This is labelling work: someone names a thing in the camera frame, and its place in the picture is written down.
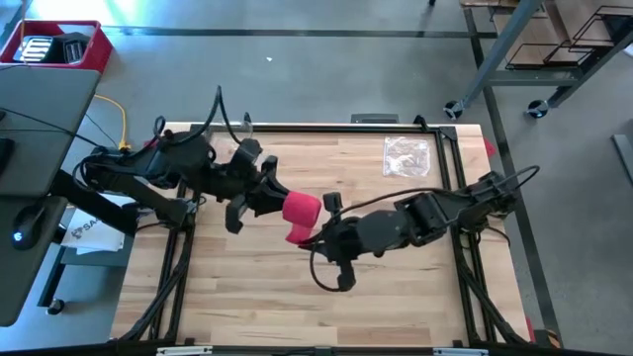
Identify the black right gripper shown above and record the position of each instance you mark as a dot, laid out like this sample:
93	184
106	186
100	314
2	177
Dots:
346	240

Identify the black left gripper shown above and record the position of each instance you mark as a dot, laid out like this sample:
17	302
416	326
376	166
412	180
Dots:
242	185

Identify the red bandage roll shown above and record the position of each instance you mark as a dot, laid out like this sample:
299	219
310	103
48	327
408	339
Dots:
301	207

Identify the clear plastic bag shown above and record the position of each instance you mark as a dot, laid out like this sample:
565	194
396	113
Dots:
405	158

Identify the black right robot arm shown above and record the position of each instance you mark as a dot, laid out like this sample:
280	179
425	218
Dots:
445	212

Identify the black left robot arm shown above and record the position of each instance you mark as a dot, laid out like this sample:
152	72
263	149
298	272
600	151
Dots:
123	185

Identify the clear acrylic box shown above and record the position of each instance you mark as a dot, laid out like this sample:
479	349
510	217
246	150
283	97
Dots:
244	129

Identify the grey box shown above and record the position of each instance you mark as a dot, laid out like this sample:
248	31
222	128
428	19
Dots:
374	118

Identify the black caster wheel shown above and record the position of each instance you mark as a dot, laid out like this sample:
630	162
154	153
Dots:
537	108
452	110

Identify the white paper sheet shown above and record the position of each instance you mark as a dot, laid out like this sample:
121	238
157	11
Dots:
91	232

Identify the red plastic crate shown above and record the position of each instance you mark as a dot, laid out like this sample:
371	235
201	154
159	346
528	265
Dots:
99	54

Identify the black desk caster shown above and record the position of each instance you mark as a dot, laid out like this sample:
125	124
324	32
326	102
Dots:
55	306

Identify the black computer mouse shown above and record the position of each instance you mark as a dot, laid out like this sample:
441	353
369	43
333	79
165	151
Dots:
27	227

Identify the black ribbed device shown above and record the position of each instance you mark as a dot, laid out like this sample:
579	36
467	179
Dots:
74	49

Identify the dark grey desk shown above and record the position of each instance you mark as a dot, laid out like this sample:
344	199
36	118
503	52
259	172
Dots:
44	99

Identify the wooden workbench steel legs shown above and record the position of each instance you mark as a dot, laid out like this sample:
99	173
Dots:
502	44

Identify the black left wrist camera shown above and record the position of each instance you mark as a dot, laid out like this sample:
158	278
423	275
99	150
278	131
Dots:
247	151

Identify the black aluminium rig frame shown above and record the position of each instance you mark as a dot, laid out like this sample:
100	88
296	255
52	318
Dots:
321	128

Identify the black rail white strips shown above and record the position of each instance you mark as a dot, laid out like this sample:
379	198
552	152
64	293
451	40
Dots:
316	352

